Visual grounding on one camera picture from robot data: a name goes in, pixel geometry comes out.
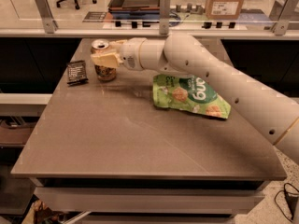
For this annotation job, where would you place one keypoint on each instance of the cardboard box with label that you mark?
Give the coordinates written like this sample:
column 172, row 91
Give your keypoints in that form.
column 223, row 9

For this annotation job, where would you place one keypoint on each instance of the metal glass bracket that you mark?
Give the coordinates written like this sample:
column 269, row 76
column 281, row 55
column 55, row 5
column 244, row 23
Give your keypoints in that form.
column 49, row 23
column 164, row 9
column 285, row 16

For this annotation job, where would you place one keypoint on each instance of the left metal glass bracket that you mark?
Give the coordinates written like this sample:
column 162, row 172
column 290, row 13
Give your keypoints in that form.
column 49, row 23

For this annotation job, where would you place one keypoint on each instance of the dark rxbar chocolate bar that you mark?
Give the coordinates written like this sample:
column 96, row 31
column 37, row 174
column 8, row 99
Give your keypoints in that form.
column 76, row 72

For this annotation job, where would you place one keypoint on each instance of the green snack chip bag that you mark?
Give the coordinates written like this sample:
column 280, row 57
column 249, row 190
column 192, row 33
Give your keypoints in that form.
column 191, row 94

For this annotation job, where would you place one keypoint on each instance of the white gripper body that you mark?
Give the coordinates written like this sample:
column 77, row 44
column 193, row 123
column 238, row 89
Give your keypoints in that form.
column 131, row 54

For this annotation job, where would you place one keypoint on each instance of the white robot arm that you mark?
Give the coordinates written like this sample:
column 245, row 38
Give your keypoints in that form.
column 271, row 113

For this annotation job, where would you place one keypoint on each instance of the right metal glass bracket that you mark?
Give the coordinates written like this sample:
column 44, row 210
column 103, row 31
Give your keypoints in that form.
column 285, row 16

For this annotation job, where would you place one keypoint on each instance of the middle metal glass bracket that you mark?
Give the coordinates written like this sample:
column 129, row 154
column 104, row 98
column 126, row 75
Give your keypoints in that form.
column 164, row 9

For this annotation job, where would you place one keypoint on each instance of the orange soda can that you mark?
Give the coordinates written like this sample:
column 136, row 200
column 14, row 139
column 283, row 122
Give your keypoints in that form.
column 100, row 47

